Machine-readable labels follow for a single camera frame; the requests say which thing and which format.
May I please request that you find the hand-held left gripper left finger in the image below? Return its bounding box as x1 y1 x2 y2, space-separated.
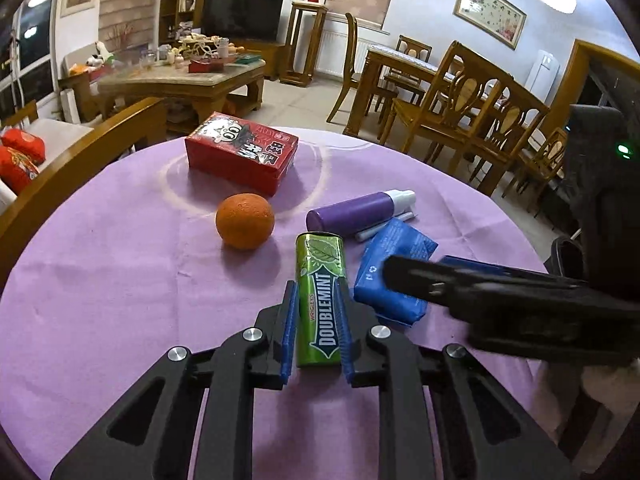
50 280 301 480

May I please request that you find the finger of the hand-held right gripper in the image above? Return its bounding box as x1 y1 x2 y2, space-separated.
382 255 640 367
437 256 588 287

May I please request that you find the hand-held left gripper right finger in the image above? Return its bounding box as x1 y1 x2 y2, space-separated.
335 277 571 480

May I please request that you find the green chewing gum can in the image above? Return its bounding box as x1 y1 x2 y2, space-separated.
295 231 345 368

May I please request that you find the blue tissue packet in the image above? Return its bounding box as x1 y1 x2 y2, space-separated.
353 218 439 327

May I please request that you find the wooden dining chair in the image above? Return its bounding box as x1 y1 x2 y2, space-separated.
501 127 569 217
465 80 551 197
327 12 399 124
379 40 514 196
397 35 434 62

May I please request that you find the white marker pen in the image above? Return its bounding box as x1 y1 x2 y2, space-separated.
355 211 418 242

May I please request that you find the orange fruit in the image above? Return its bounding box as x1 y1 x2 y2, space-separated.
215 193 276 251

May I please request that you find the purple bottle with white cap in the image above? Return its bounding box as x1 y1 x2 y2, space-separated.
306 189 417 235

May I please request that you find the white tower appliance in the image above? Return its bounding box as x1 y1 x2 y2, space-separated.
525 49 560 107

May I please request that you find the large red printed box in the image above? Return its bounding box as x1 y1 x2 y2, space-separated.
184 111 299 197

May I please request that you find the wooden dining table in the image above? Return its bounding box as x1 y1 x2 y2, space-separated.
345 43 507 152

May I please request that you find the framed flower picture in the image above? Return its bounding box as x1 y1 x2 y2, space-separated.
452 0 528 51

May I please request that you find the white radiator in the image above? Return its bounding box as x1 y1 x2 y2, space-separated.
315 29 372 79

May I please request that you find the wooden coffee table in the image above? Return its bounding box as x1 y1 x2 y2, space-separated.
97 54 266 134

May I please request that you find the wooden sofa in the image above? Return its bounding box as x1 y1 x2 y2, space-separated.
0 97 168 288

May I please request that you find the wooden plant stand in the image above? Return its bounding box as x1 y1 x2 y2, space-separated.
279 1 329 88

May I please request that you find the red printed cushion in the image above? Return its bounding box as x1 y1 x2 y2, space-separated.
0 146 40 195
0 128 46 165

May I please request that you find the black flat television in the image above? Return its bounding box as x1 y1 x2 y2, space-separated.
201 0 286 44

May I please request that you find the wooden armchair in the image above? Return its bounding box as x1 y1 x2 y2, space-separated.
57 42 122 122

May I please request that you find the white plush dog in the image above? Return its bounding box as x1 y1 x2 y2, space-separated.
84 41 117 73

